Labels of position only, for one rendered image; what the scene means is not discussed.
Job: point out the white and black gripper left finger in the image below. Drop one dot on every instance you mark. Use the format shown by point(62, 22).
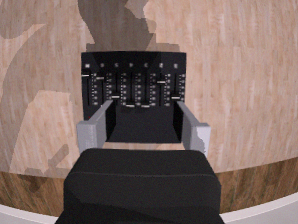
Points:
point(94, 132)

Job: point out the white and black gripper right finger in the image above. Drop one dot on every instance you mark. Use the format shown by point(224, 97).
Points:
point(193, 134)

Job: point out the black lighting desk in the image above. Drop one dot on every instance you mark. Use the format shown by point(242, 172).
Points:
point(144, 108)

